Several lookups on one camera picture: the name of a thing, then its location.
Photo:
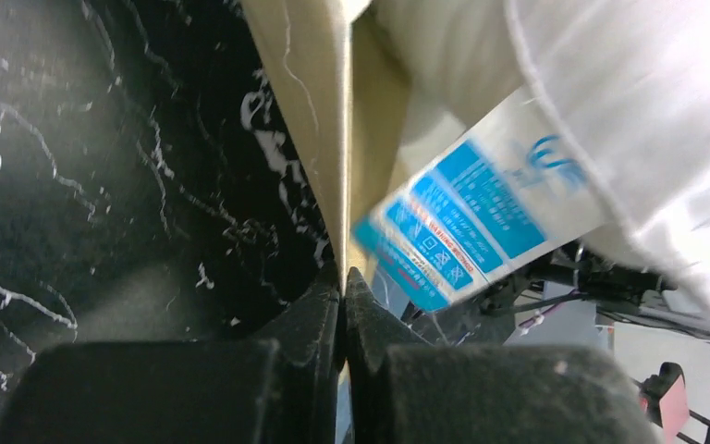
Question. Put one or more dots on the blue beige white pillowcase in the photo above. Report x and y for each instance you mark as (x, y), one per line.
(344, 99)

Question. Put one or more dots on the white pillow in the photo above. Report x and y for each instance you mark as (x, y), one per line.
(625, 84)

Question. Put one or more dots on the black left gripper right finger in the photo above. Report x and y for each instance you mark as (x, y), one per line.
(405, 390)

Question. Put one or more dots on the blue pillow label tag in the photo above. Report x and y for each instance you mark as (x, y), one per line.
(507, 192)

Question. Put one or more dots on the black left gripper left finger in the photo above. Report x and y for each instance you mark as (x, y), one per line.
(277, 386)

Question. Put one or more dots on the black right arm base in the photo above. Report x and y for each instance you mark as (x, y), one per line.
(556, 284)

